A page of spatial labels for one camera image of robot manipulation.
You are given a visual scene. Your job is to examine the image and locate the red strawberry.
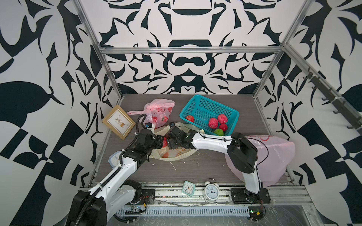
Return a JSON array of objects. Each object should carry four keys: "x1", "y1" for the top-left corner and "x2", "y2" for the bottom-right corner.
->
[{"x1": 163, "y1": 137, "x2": 168, "y2": 147}]

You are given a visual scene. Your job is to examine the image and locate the yellow plastic bag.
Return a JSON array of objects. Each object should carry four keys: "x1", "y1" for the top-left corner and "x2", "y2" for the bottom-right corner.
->
[{"x1": 149, "y1": 122, "x2": 199, "y2": 162}]

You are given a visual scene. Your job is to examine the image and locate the smooth red apple with stem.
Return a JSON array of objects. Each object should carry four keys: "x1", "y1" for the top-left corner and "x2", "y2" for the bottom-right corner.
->
[{"x1": 186, "y1": 115, "x2": 195, "y2": 122}]

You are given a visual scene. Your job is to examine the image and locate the pink plastic bag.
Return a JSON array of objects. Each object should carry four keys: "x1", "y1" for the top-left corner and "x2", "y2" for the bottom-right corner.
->
[
  {"x1": 225, "y1": 135, "x2": 296, "y2": 187},
  {"x1": 127, "y1": 99, "x2": 175, "y2": 129}
]

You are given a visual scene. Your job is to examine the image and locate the green apple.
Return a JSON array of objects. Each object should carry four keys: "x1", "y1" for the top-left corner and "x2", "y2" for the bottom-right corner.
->
[{"x1": 214, "y1": 128, "x2": 224, "y2": 136}]

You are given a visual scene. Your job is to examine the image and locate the small dark red apple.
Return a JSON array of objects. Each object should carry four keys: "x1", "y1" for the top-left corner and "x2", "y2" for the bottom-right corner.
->
[{"x1": 219, "y1": 123, "x2": 228, "y2": 132}]

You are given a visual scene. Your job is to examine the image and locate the pink plastic bag front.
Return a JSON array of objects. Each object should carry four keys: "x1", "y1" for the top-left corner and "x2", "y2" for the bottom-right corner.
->
[{"x1": 225, "y1": 135, "x2": 296, "y2": 187}]

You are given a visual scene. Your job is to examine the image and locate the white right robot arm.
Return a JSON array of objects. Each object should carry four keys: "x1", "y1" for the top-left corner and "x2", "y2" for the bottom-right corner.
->
[{"x1": 165, "y1": 125, "x2": 262, "y2": 195}]

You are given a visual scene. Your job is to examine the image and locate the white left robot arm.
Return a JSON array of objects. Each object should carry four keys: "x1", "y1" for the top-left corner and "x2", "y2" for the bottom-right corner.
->
[{"x1": 66, "y1": 129, "x2": 164, "y2": 226}]

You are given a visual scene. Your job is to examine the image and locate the gold framed picture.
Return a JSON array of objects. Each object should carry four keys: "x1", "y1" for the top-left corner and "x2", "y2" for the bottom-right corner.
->
[{"x1": 102, "y1": 105, "x2": 135, "y2": 139}]

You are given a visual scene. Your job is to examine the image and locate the teal perforated plastic basket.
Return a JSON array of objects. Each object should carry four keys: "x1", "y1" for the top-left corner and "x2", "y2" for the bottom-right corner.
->
[{"x1": 180, "y1": 95, "x2": 239, "y2": 136}]

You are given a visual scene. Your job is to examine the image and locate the small teal square clock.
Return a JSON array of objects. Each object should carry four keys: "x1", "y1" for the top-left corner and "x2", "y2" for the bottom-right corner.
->
[{"x1": 182, "y1": 181, "x2": 196, "y2": 197}]

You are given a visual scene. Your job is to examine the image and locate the white twin-bell alarm clock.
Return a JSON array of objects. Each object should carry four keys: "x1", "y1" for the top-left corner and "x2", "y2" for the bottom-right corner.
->
[{"x1": 203, "y1": 179, "x2": 220, "y2": 203}]

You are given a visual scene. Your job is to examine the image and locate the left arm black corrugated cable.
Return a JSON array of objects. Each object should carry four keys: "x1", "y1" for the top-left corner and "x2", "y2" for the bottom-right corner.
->
[{"x1": 73, "y1": 113, "x2": 148, "y2": 226}]

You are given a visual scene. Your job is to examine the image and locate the white slotted cable duct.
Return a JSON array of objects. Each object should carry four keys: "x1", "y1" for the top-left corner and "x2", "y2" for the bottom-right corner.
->
[{"x1": 116, "y1": 206, "x2": 250, "y2": 217}]

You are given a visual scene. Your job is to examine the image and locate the wall hook rail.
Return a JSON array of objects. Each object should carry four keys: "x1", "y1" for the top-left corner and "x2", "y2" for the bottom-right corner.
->
[{"x1": 303, "y1": 67, "x2": 362, "y2": 135}]

